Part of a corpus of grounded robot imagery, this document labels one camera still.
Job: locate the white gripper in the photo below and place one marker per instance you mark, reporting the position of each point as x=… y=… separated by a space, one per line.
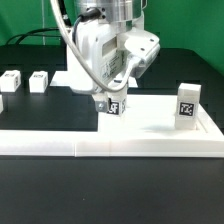
x=113 y=54

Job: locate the white sheet with tags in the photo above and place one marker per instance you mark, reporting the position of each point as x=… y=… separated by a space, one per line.
x=61 y=79

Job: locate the white L-shaped obstacle fence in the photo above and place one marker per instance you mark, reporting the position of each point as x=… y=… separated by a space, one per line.
x=110 y=144

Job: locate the white part at left edge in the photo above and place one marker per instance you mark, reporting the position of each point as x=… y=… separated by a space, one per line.
x=1 y=104

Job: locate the white square table top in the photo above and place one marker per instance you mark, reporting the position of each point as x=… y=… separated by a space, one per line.
x=156 y=114

